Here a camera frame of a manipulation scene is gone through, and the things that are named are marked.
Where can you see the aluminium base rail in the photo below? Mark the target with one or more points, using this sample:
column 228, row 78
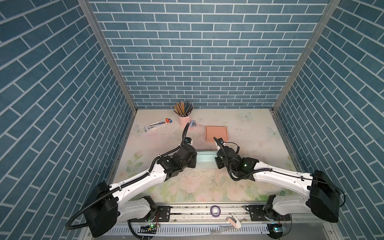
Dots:
column 192, row 220

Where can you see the pink pencil cup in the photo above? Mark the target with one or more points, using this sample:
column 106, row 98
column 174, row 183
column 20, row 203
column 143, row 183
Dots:
column 184, row 120

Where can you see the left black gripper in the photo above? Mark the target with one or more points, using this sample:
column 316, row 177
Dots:
column 194, row 158

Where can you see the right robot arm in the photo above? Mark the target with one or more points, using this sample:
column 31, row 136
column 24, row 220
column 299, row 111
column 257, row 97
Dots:
column 314, row 193

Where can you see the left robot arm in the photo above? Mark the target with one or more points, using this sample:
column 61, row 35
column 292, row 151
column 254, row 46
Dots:
column 107, row 205

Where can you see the purple tape roll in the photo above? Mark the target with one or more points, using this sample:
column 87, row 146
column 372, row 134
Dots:
column 215, row 211

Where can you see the white pen box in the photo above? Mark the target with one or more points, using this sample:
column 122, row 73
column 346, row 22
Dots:
column 158, row 124

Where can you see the light blue paper box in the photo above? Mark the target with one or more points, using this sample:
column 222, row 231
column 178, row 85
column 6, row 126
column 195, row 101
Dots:
column 206, row 160

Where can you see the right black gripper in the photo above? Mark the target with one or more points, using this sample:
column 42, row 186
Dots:
column 217, row 159

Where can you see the small blue stapler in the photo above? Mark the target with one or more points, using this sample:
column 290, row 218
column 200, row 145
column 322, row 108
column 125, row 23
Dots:
column 193, row 124

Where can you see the bundle of coloured pencils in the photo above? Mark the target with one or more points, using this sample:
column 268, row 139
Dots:
column 183, row 108

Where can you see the orange paper box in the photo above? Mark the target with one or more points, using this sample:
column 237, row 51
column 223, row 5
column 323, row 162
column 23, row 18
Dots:
column 218, row 132

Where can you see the white pink clip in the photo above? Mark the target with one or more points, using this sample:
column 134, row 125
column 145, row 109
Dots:
column 233, row 220

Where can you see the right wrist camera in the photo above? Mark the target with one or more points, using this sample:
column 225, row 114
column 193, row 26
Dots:
column 219, row 142

